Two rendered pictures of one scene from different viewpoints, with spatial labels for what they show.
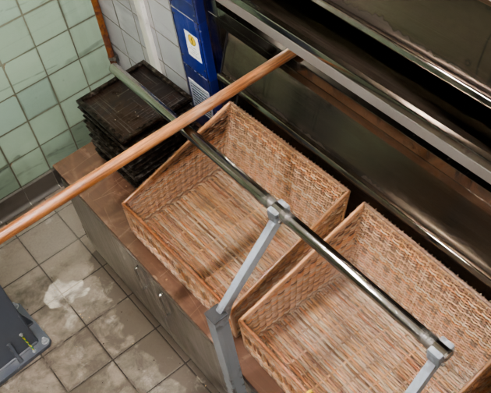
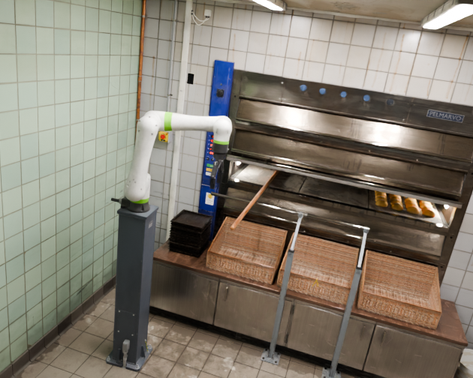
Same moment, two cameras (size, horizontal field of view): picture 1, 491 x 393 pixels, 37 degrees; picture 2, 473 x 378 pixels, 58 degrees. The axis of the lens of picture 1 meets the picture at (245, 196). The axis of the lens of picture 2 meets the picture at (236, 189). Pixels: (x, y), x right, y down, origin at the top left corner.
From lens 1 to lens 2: 250 cm
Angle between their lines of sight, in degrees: 47
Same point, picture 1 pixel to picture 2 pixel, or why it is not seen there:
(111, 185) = (182, 257)
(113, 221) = (194, 266)
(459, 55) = (337, 164)
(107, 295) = (164, 326)
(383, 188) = (303, 222)
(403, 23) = (318, 160)
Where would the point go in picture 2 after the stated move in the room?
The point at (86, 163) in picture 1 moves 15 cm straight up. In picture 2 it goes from (164, 253) to (165, 237)
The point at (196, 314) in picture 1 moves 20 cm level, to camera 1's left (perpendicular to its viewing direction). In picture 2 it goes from (252, 283) to (233, 289)
